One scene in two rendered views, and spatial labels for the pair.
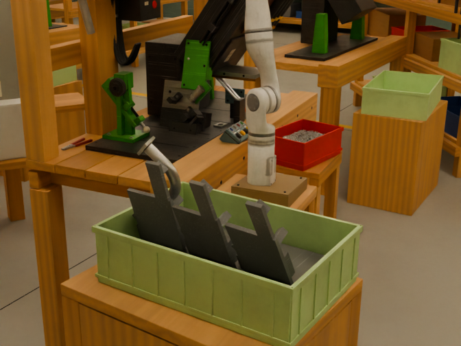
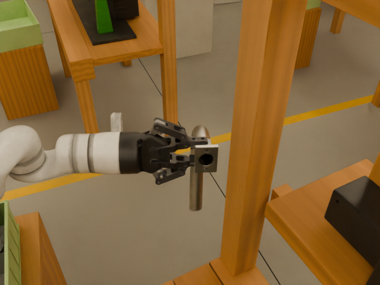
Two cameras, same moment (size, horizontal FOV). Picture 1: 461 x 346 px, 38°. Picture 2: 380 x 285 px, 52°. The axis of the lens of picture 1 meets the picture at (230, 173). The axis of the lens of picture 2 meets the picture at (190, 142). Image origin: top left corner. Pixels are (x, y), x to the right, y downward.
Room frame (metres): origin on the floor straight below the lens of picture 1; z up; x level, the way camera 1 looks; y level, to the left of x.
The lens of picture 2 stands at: (2.80, 0.03, 2.08)
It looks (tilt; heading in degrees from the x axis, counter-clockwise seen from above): 41 degrees down; 128
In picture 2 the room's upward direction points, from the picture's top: straight up
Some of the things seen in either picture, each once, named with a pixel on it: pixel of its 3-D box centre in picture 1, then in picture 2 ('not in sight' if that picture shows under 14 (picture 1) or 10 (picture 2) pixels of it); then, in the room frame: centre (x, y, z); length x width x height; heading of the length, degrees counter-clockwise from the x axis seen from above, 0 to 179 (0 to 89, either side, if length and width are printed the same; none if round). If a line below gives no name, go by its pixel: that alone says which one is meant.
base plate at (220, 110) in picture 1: (195, 120); not in sight; (2.98, 0.17, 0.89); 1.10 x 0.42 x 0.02; 156
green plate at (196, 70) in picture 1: (199, 64); not in sight; (2.88, 0.14, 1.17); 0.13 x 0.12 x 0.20; 156
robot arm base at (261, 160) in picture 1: (261, 158); not in sight; (2.19, -0.10, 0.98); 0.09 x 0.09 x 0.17; 68
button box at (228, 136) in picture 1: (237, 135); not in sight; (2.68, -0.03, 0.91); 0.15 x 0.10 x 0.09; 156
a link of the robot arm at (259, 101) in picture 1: (261, 112); not in sight; (2.19, -0.10, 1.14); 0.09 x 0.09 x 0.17; 42
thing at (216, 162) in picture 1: (250, 142); not in sight; (2.86, -0.09, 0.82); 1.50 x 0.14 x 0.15; 156
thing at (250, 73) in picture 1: (221, 71); not in sight; (3.01, 0.04, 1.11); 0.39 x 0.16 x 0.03; 66
